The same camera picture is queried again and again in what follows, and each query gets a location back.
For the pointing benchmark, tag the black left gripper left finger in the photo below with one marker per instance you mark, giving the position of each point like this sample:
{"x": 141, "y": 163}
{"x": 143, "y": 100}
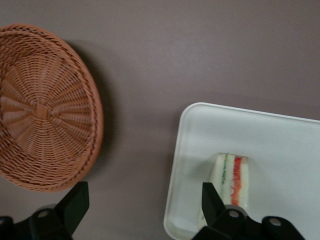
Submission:
{"x": 70, "y": 210}

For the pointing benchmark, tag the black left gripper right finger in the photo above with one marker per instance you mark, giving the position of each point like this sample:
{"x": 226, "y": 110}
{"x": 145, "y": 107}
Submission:
{"x": 215, "y": 215}

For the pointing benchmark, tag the triangle sandwich with filling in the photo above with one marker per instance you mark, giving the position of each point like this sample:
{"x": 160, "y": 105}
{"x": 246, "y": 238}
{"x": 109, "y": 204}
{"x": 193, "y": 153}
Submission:
{"x": 235, "y": 180}

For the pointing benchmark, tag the cream rectangular serving tray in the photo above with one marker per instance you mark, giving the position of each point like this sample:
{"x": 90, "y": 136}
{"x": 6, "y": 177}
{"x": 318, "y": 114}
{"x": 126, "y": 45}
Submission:
{"x": 262, "y": 140}

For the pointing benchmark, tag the brown round wicker basket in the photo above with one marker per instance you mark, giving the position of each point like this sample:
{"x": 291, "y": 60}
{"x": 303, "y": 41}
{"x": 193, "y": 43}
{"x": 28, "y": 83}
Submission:
{"x": 42, "y": 112}

